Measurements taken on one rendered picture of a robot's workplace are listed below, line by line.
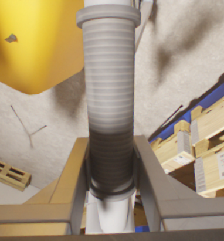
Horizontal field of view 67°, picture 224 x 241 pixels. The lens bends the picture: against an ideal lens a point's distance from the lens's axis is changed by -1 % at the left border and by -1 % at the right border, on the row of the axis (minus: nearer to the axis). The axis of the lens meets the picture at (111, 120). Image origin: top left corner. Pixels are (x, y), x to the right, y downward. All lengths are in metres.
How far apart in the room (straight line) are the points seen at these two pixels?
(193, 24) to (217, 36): 0.20
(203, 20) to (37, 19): 1.13
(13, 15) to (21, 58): 0.15
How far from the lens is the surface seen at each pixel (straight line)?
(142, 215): 2.19
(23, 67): 0.81
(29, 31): 0.71
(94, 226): 0.18
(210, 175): 1.10
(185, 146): 1.39
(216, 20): 1.50
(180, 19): 1.46
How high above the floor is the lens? 1.41
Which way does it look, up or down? 42 degrees down
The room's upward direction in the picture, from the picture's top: 161 degrees counter-clockwise
